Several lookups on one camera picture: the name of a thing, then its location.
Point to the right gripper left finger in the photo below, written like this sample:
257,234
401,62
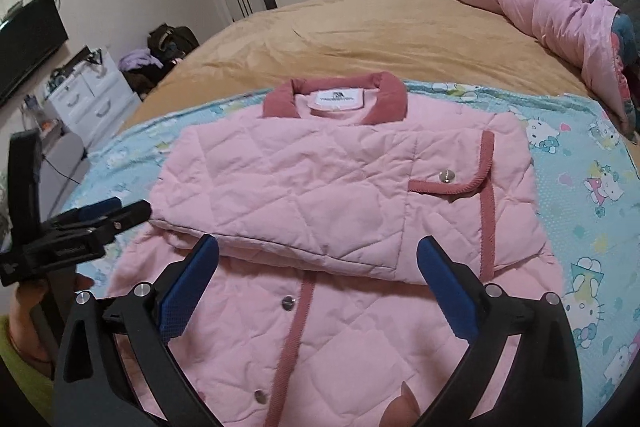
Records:
91,384

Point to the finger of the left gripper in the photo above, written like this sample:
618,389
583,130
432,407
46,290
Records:
85,213
119,221

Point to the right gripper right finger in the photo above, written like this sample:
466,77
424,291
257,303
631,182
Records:
543,386

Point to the pink quilted jacket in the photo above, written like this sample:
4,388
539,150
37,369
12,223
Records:
318,314

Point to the purple clothes pile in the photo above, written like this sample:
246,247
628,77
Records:
137,59

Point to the green sleeve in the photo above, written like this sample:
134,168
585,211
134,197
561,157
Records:
37,388

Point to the white drawer chest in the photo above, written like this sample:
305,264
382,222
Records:
90,96

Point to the dark bag pile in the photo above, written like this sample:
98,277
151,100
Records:
170,45

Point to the black television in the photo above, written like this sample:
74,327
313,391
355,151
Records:
29,37

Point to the tan bed cover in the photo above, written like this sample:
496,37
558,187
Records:
422,40

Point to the pink floral padded coat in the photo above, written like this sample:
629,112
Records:
595,36

